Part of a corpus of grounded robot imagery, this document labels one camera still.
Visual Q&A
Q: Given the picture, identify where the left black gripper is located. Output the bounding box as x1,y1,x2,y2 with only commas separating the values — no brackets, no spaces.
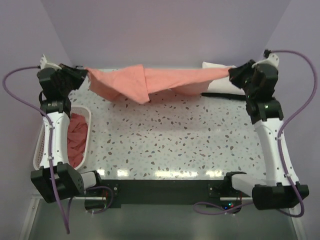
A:
56,63,89,96

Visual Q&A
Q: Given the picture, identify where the salmon pink t-shirt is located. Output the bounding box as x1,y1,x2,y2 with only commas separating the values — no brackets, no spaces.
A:
86,64,231,104

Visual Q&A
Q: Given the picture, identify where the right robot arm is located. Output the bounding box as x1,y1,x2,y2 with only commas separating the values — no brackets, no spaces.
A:
222,60,310,210

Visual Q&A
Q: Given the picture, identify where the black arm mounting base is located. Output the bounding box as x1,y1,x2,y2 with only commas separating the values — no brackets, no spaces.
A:
101,179,249,208

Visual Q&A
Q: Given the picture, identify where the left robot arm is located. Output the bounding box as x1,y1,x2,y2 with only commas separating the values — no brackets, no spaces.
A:
30,64,104,203

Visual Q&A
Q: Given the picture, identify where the folded white t-shirt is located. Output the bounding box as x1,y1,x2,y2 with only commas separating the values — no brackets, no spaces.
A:
202,61,245,96

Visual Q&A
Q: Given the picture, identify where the folded black t-shirt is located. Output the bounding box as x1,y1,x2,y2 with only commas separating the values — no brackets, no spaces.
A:
201,92,247,101

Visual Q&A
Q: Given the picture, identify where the dark pink crumpled t-shirt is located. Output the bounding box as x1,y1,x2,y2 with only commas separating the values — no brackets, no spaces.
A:
67,113,88,169

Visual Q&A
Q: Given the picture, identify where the white plastic laundry basket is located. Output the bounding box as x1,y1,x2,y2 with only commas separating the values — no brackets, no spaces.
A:
33,105,92,173

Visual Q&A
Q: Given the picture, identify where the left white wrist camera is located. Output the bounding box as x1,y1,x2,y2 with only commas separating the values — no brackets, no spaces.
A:
39,54,62,71

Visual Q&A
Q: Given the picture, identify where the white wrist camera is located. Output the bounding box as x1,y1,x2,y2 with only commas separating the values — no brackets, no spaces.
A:
39,54,62,71
252,53,280,68

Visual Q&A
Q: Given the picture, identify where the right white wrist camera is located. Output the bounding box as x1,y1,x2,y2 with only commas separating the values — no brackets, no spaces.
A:
252,53,280,68

